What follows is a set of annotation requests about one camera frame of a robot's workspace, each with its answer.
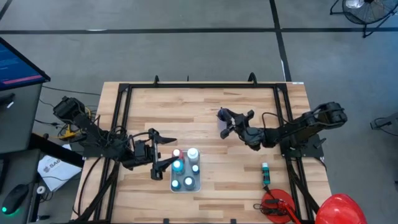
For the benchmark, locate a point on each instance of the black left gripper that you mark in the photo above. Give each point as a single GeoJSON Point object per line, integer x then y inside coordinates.
{"type": "Point", "coordinates": [140, 152]}

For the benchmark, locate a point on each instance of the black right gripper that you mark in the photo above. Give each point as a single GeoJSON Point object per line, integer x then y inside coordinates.
{"type": "Point", "coordinates": [252, 137]}

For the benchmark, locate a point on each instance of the lilac plastic cup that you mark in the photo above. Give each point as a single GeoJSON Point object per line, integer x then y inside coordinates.
{"type": "Point", "coordinates": [221, 126]}

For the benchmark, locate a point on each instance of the red paint bottle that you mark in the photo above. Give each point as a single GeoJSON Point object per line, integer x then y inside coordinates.
{"type": "Point", "coordinates": [177, 153]}

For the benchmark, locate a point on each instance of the large turquoise paint bottle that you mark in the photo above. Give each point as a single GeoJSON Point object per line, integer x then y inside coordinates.
{"type": "Point", "coordinates": [178, 166]}

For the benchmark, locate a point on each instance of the large white paint bottle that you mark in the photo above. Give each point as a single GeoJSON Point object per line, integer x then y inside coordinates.
{"type": "Point", "coordinates": [192, 154]}

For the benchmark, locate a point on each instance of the small light blue paint bottle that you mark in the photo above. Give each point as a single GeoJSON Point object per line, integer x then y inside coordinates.
{"type": "Point", "coordinates": [175, 184]}

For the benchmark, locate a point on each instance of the dark grey paint bottle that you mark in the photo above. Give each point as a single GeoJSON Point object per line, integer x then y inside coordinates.
{"type": "Point", "coordinates": [188, 182]}

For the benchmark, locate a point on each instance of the white plastic bin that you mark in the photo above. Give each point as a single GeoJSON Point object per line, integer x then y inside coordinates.
{"type": "Point", "coordinates": [186, 190]}

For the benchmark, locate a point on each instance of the small green paint bottle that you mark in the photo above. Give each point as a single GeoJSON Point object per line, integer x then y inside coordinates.
{"type": "Point", "coordinates": [266, 174]}

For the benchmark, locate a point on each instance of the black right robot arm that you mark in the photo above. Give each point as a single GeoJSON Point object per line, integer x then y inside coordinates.
{"type": "Point", "coordinates": [298, 127]}

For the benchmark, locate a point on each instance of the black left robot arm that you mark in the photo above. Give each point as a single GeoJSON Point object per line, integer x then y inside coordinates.
{"type": "Point", "coordinates": [93, 133]}

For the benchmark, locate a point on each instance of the black table edge clip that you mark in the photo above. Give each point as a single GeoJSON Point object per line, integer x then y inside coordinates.
{"type": "Point", "coordinates": [233, 221]}
{"type": "Point", "coordinates": [166, 221]}

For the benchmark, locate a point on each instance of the black side desk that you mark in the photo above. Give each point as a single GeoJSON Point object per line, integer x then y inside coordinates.
{"type": "Point", "coordinates": [62, 154]}

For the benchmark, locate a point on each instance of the white printed paper bag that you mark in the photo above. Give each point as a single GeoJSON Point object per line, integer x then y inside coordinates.
{"type": "Point", "coordinates": [59, 174]}

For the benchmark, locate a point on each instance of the white tape roll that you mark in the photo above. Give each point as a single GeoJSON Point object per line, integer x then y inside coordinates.
{"type": "Point", "coordinates": [38, 189]}

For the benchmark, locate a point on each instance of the red hard hat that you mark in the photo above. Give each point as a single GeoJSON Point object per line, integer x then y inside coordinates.
{"type": "Point", "coordinates": [340, 210]}

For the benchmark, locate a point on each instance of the grey computer desk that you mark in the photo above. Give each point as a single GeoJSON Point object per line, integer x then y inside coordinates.
{"type": "Point", "coordinates": [18, 124]}

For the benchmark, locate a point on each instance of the black computer mouse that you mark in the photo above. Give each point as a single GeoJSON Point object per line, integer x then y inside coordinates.
{"type": "Point", "coordinates": [15, 197]}

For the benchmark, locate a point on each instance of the computer monitor blue screen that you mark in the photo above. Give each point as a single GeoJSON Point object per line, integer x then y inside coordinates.
{"type": "Point", "coordinates": [15, 68]}

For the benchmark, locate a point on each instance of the black floor fan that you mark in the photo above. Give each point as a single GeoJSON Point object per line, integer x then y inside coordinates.
{"type": "Point", "coordinates": [367, 12]}

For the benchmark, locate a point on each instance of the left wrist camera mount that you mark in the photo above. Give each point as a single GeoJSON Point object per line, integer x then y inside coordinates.
{"type": "Point", "coordinates": [157, 175]}

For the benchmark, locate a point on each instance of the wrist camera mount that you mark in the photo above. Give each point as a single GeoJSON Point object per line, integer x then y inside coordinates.
{"type": "Point", "coordinates": [157, 175]}
{"type": "Point", "coordinates": [249, 114]}

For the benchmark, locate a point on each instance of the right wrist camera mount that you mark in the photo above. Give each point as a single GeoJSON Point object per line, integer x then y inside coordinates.
{"type": "Point", "coordinates": [249, 114]}

